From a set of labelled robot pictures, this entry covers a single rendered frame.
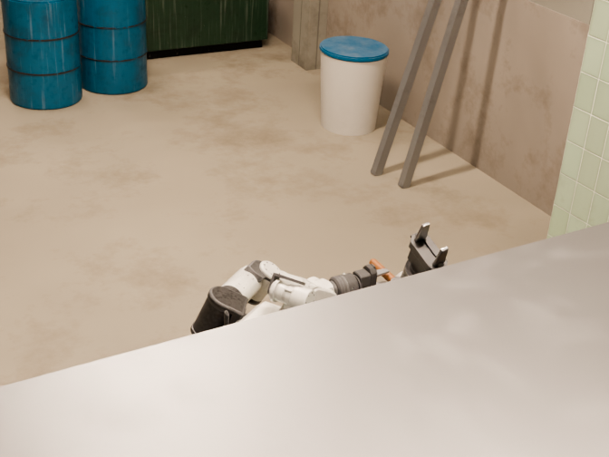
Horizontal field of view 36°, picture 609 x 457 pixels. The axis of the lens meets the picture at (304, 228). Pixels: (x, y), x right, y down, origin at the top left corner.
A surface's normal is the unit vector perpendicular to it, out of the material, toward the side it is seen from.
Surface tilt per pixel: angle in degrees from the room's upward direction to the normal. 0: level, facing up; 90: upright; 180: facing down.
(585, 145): 90
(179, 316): 0
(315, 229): 0
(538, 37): 90
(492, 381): 0
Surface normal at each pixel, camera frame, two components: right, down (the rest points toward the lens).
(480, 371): 0.06, -0.88
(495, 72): -0.88, 0.18
